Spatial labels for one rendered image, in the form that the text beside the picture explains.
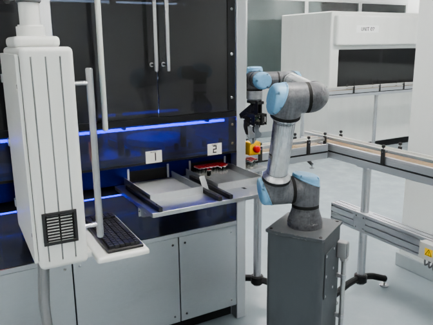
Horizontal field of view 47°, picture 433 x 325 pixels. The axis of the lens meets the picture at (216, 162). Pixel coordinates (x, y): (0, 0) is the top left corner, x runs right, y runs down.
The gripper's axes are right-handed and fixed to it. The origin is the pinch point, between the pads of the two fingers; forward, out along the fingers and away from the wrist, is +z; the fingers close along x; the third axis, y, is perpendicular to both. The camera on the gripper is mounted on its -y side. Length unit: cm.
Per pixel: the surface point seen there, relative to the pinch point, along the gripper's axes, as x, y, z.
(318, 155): 74, -34, 22
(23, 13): -100, 6, -57
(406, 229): 85, 26, 55
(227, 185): -15.0, 1.2, 19.5
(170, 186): -35.4, -18.1, 21.1
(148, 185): -44, -25, 21
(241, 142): 10.0, -24.2, 5.7
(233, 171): 5.9, -25.6, 21.1
